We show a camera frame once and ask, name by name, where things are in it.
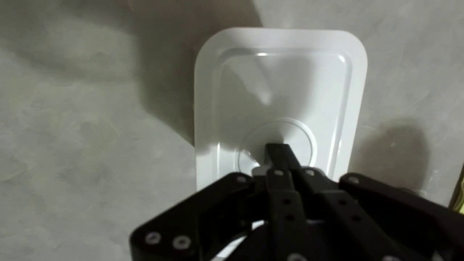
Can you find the yellow-green folded cloth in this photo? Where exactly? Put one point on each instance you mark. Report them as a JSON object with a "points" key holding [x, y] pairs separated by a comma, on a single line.
{"points": [[458, 194]]}

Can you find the white rectangular plastic tray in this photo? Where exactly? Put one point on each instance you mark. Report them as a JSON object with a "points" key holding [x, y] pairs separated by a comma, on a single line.
{"points": [[279, 82]]}

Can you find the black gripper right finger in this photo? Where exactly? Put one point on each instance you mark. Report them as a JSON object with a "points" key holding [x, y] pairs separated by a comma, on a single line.
{"points": [[337, 208]]}

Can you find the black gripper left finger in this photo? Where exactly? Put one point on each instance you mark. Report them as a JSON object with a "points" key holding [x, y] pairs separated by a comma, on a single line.
{"points": [[282, 208]]}

